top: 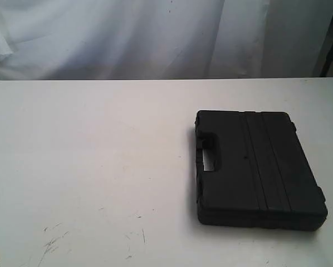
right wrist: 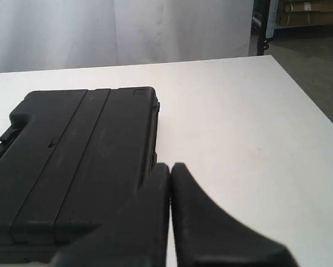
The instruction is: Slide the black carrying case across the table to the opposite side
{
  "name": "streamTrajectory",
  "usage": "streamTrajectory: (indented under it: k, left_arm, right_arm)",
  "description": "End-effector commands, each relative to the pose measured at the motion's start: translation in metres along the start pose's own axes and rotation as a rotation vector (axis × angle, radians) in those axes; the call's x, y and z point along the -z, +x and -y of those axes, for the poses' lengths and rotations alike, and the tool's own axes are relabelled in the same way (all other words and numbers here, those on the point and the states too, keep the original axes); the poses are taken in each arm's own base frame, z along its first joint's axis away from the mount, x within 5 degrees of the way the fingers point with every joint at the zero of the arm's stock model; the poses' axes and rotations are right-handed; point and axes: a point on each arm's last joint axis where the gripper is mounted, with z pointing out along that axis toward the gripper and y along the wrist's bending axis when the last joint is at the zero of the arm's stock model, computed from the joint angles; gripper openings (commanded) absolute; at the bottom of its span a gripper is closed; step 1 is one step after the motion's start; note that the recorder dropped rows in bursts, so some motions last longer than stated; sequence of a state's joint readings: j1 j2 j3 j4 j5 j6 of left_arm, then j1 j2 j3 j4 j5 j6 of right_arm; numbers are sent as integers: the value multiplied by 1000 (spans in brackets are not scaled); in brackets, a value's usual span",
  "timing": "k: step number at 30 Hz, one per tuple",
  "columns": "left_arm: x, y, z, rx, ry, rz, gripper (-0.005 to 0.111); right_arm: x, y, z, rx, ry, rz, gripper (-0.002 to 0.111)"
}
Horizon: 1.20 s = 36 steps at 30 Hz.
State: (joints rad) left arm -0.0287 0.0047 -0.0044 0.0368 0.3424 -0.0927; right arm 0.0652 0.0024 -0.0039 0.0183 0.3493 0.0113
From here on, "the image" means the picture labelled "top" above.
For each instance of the black plastic tool case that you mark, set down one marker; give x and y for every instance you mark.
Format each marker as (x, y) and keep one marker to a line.
(252, 172)

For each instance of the white fabric backdrop curtain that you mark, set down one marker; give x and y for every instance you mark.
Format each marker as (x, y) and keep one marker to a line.
(147, 40)

